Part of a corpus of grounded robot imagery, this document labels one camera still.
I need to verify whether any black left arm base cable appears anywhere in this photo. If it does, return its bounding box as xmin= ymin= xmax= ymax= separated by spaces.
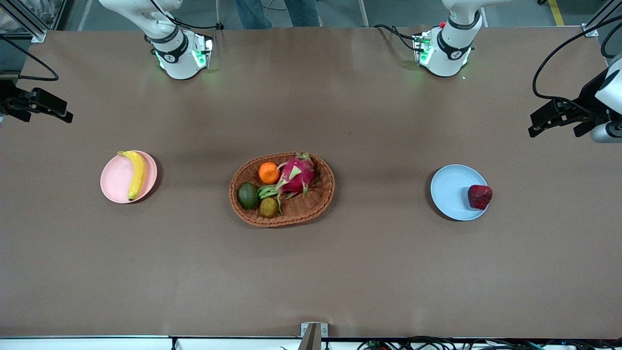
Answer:
xmin=373 ymin=24 xmax=424 ymax=52

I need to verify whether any dark red apple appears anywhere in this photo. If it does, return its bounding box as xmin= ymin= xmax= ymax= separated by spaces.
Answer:
xmin=467 ymin=185 xmax=493 ymax=210

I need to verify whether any pink dragon fruit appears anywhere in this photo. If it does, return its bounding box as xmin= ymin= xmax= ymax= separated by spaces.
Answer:
xmin=275 ymin=152 xmax=315 ymax=215

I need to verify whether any black arm base cable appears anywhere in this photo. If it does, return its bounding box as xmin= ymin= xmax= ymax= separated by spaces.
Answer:
xmin=373 ymin=24 xmax=424 ymax=52
xmin=151 ymin=0 xmax=225 ymax=31

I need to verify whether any yellow banana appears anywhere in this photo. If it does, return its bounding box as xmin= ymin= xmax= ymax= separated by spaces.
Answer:
xmin=117 ymin=150 xmax=147 ymax=201

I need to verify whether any white table edge rail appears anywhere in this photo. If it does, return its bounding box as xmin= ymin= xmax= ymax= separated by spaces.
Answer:
xmin=0 ymin=335 xmax=302 ymax=350

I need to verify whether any orange tangerine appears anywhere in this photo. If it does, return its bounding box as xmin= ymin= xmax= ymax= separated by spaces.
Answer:
xmin=258 ymin=162 xmax=281 ymax=185

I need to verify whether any brownish green kiwi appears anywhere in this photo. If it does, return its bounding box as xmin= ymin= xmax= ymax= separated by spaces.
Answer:
xmin=258 ymin=197 xmax=279 ymax=218

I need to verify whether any black cable bundle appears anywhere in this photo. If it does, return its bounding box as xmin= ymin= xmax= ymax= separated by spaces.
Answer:
xmin=357 ymin=336 xmax=622 ymax=350

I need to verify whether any black right arm base cable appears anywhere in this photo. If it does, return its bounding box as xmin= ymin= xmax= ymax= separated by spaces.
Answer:
xmin=151 ymin=0 xmax=225 ymax=31

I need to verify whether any brown wicker oval basket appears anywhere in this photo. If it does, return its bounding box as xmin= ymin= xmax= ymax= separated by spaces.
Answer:
xmin=229 ymin=152 xmax=336 ymax=228

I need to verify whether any pink round plate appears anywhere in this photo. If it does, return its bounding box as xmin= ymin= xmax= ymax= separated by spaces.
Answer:
xmin=100 ymin=150 xmax=158 ymax=204

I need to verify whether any light blue round plate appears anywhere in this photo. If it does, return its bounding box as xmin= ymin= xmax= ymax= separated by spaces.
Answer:
xmin=430 ymin=164 xmax=490 ymax=222

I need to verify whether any blue jeans leg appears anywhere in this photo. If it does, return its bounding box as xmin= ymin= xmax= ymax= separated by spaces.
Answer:
xmin=235 ymin=0 xmax=273 ymax=30
xmin=284 ymin=0 xmax=321 ymax=28

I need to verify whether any dark green avocado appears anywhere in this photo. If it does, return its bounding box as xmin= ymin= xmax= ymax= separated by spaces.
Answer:
xmin=237 ymin=182 xmax=260 ymax=210

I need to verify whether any aluminium frame post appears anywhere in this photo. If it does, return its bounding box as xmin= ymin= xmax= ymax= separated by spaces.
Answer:
xmin=582 ymin=0 xmax=622 ymax=37
xmin=0 ymin=0 xmax=47 ymax=43

